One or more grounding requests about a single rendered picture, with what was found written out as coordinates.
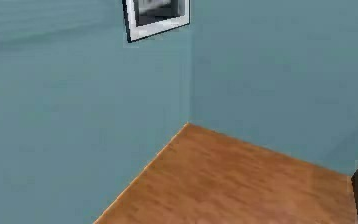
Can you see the white framed wall picture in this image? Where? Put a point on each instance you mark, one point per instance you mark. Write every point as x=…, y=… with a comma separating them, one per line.
x=157, y=26

